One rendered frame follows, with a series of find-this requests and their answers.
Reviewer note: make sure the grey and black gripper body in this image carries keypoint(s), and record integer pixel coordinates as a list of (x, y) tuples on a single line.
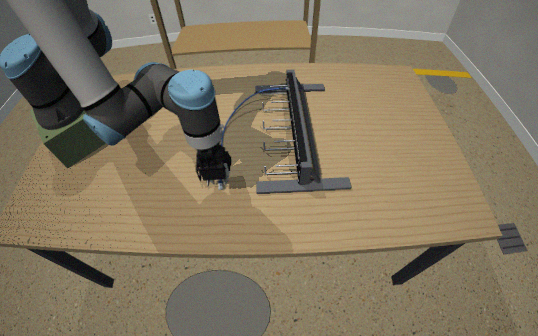
[(214, 169)]

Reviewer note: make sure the black network patch panel rack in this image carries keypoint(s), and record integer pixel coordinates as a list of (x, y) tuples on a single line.
[(304, 166)]

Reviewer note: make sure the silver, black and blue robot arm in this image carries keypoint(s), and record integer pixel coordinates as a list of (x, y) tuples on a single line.
[(111, 112)]

